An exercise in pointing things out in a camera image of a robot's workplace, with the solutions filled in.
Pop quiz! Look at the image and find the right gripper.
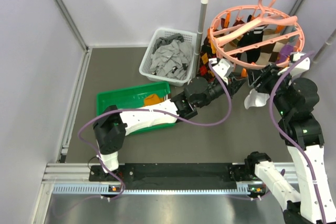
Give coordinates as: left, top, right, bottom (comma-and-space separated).
245, 62, 292, 116

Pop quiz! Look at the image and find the pink round clip hanger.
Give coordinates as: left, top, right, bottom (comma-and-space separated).
209, 0, 305, 69

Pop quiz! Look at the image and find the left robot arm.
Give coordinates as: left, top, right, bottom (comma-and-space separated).
93, 74, 246, 180

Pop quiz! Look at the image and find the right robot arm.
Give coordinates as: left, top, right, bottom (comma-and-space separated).
245, 65, 335, 223

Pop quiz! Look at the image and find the orange clothes clip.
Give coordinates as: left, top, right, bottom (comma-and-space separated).
240, 68, 247, 78

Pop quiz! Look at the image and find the black white striped sock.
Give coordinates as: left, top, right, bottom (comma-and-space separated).
237, 25, 267, 63

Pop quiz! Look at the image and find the black argyle sock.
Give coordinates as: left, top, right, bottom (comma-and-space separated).
197, 36, 217, 82

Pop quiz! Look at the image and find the grey clothes pile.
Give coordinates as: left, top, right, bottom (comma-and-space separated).
149, 33, 193, 80

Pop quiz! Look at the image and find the orange brown striped sock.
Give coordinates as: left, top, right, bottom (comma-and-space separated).
143, 93, 171, 106

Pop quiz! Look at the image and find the white plastic laundry basket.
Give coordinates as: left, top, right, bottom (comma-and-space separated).
139, 28, 197, 87

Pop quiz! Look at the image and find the green plastic tray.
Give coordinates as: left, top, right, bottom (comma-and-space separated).
96, 81, 178, 135

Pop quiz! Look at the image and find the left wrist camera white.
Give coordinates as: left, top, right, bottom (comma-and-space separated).
209, 58, 234, 84

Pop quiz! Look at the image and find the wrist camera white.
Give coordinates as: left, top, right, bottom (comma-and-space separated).
209, 58, 234, 84
277, 52, 310, 77

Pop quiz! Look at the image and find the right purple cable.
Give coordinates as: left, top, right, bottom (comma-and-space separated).
225, 50, 328, 224

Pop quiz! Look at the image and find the purple cable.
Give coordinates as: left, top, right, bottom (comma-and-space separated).
225, 50, 328, 224
51, 60, 233, 219

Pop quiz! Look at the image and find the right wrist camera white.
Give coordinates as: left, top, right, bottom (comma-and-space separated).
277, 52, 310, 77

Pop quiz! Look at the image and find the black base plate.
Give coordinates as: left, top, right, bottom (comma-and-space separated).
89, 163, 263, 190

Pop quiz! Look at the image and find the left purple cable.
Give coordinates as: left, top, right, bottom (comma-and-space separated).
51, 60, 233, 219

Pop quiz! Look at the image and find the grey slotted cable duct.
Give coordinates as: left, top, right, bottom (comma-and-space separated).
52, 184, 265, 195

